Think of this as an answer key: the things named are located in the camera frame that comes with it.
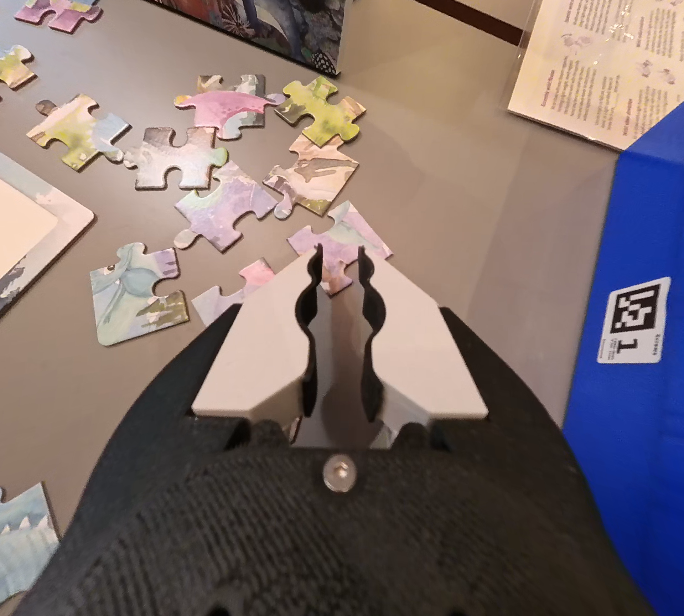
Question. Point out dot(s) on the blue plastic bin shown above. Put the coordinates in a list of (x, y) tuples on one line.
[(630, 226)]

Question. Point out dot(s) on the laminated instruction sheet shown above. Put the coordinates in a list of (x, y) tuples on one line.
[(598, 39)]

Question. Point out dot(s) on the lilac teal puzzle piece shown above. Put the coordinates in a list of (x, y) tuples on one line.
[(342, 236)]

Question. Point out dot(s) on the jigsaw puzzle pieces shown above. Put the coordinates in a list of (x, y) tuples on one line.
[(75, 129)]

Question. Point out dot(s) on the blue spiked back puzzle piece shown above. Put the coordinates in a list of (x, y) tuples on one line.
[(26, 541)]

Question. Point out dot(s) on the white puzzle tray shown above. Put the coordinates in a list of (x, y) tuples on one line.
[(26, 210)]

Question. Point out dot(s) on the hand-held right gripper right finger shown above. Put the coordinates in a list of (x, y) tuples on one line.
[(427, 359)]

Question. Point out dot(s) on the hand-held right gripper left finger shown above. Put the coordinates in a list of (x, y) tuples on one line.
[(246, 359)]

